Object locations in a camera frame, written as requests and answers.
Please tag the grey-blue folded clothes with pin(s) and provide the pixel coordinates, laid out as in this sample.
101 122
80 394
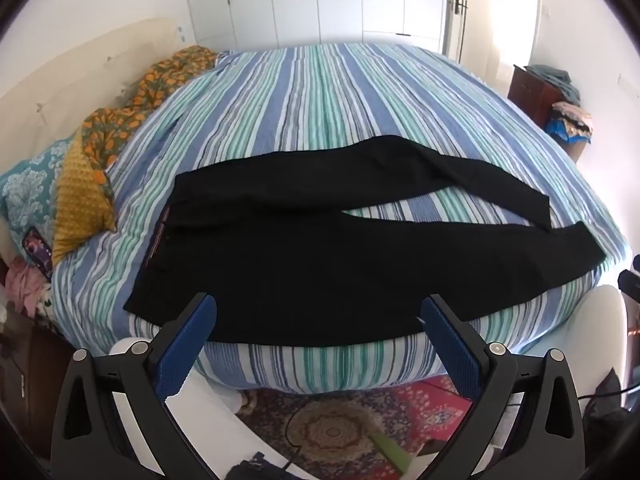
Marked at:
555 80

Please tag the patterned red rug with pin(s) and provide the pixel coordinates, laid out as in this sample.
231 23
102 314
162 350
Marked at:
350 410

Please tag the dark wooden nightstand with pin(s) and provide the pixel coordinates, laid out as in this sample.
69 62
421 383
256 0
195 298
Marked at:
35 370

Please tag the pink cloth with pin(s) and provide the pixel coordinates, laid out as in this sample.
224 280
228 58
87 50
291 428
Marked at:
25 285

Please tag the orange floral cloth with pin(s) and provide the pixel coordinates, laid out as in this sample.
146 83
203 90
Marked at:
150 85

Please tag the cardboard box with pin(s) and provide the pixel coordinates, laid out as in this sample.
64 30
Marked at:
580 150

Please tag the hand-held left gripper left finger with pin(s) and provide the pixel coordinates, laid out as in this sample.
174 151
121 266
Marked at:
182 355

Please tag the white wardrobe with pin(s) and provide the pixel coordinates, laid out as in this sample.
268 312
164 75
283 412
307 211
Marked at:
300 0

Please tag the black cloth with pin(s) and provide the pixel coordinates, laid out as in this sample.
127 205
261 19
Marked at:
605 405

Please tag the teal patterned pillow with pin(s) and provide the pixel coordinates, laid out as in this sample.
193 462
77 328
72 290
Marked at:
30 185

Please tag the striped bed blanket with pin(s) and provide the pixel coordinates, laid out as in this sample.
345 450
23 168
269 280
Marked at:
325 100

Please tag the black pants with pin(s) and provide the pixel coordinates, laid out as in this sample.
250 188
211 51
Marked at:
300 270

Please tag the purple patterned pouch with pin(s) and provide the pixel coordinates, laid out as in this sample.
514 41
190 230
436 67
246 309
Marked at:
37 252

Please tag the green plastic strip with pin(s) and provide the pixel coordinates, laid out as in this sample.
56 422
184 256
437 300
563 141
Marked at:
392 452

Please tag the pile of mixed clothes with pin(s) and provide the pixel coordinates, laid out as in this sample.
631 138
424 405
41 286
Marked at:
572 120

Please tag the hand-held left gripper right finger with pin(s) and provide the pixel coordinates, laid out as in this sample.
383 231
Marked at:
452 352

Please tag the white door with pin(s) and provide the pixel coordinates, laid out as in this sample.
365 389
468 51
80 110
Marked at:
456 30

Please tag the cream padded headboard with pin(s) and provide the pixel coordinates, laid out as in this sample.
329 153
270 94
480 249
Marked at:
75 75

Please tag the yellow dotted pillow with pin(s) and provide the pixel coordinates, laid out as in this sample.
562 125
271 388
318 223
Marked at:
80 200

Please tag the dark red wooden cabinet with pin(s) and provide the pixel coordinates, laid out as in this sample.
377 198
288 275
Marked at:
530 95

